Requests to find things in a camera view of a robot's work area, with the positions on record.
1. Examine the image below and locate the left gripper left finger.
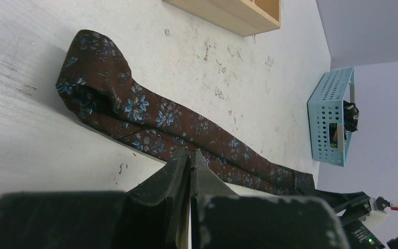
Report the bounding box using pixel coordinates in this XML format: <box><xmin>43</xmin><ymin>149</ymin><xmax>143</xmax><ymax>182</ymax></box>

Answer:
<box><xmin>0</xmin><ymin>149</ymin><xmax>189</xmax><ymax>248</ymax></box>

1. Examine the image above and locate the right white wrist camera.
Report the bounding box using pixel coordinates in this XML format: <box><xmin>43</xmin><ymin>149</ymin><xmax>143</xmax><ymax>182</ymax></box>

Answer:
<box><xmin>362</xmin><ymin>197</ymin><xmax>398</xmax><ymax>228</ymax></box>

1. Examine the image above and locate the blue plastic basket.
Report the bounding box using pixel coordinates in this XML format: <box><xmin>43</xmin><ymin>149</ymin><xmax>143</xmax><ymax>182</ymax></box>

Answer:
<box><xmin>307</xmin><ymin>67</ymin><xmax>355</xmax><ymax>167</ymax></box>

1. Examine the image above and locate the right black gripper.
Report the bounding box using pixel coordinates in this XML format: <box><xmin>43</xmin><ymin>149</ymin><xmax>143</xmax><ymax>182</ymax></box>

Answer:
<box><xmin>296</xmin><ymin>187</ymin><xmax>398</xmax><ymax>249</ymax></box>

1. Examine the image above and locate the wooden compartment tray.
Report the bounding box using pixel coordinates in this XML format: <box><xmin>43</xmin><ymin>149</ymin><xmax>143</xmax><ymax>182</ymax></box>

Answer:
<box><xmin>166</xmin><ymin>0</ymin><xmax>281</xmax><ymax>37</ymax></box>

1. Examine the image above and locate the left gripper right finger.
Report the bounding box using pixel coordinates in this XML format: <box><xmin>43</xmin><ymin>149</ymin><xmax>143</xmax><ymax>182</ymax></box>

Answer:
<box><xmin>190</xmin><ymin>150</ymin><xmax>350</xmax><ymax>248</ymax></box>

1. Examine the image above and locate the colourful ties pile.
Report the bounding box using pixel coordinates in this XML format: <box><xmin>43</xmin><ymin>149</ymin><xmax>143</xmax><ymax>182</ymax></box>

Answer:
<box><xmin>329</xmin><ymin>101</ymin><xmax>359</xmax><ymax>148</ymax></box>

